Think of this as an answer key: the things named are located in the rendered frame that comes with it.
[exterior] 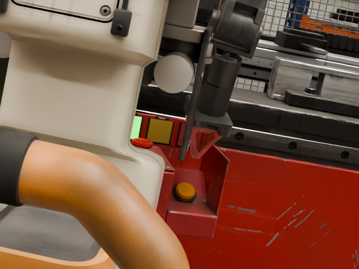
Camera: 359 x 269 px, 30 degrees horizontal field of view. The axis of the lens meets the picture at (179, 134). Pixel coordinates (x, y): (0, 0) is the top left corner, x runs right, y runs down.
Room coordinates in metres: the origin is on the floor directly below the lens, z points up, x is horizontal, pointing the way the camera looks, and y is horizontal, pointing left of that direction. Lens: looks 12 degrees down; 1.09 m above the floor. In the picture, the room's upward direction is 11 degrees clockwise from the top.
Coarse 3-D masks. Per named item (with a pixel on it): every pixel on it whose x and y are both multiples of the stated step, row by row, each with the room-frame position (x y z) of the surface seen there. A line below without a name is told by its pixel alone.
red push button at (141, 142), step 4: (132, 140) 1.16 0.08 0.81; (136, 140) 1.16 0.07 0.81; (140, 140) 1.16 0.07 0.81; (144, 140) 1.17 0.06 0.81; (148, 140) 1.17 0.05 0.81; (132, 144) 1.16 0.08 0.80; (136, 144) 1.16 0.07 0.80; (140, 144) 1.15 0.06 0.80; (144, 144) 1.16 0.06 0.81; (148, 144) 1.16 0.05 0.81; (152, 144) 1.17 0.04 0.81; (144, 148) 1.16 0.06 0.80; (148, 148) 1.16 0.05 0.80
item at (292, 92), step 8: (288, 96) 1.52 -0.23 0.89; (296, 96) 1.51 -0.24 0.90; (304, 96) 1.51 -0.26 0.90; (312, 96) 1.51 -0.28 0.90; (320, 96) 1.54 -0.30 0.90; (288, 104) 1.51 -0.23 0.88; (296, 104) 1.51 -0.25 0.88; (304, 104) 1.51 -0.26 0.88; (312, 104) 1.51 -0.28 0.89; (320, 104) 1.51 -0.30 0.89; (328, 104) 1.52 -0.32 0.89; (336, 104) 1.52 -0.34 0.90; (344, 104) 1.52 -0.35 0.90; (352, 104) 1.52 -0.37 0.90; (328, 112) 1.52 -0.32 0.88; (336, 112) 1.52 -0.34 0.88; (344, 112) 1.52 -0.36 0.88; (352, 112) 1.52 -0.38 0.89
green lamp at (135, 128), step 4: (136, 116) 1.25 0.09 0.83; (136, 120) 1.25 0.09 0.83; (140, 120) 1.25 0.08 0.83; (136, 124) 1.25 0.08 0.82; (140, 124) 1.25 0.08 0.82; (132, 128) 1.25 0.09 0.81; (136, 128) 1.25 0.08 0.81; (132, 132) 1.25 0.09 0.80; (136, 132) 1.25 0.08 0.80; (132, 136) 1.25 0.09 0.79; (136, 136) 1.25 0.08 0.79
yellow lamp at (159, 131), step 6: (150, 120) 1.26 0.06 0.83; (156, 120) 1.26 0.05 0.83; (162, 120) 1.27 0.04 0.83; (150, 126) 1.26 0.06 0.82; (156, 126) 1.26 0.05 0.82; (162, 126) 1.27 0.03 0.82; (168, 126) 1.27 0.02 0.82; (150, 132) 1.26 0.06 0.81; (156, 132) 1.26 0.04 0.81; (162, 132) 1.27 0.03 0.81; (168, 132) 1.27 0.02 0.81; (150, 138) 1.26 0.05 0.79; (156, 138) 1.26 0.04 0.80; (162, 138) 1.27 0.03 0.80; (168, 138) 1.27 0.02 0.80
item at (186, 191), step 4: (180, 184) 1.20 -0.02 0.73; (184, 184) 1.21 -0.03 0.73; (188, 184) 1.21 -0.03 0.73; (176, 188) 1.19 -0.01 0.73; (180, 188) 1.19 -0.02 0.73; (184, 188) 1.20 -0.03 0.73; (188, 188) 1.20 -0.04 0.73; (192, 188) 1.20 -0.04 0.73; (176, 192) 1.19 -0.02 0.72; (180, 192) 1.19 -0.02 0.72; (184, 192) 1.19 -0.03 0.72; (188, 192) 1.19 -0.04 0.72; (192, 192) 1.20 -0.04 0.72; (180, 196) 1.18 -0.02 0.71; (184, 196) 1.18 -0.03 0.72; (188, 196) 1.18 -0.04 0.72; (192, 196) 1.19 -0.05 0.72; (184, 200) 1.19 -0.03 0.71; (188, 200) 1.19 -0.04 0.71
